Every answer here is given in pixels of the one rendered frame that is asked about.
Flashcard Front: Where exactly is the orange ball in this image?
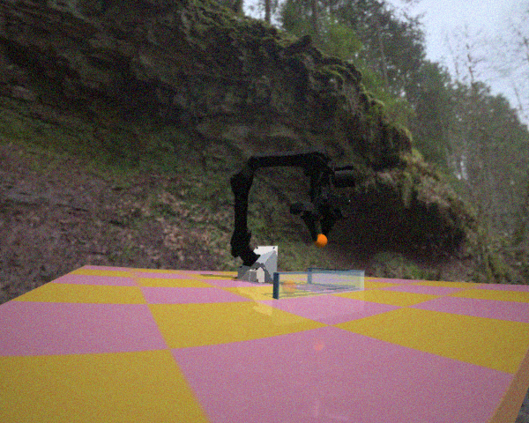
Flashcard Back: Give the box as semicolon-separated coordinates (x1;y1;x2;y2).
314;234;327;248

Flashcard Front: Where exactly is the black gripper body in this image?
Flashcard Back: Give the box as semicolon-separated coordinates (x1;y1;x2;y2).
290;185;348;219

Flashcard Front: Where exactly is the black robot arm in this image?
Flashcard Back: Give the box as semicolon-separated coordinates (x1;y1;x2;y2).
230;145;355;266

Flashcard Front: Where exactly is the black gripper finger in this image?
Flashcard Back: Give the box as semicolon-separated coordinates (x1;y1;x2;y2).
301;213;321;241
320;217;340;241

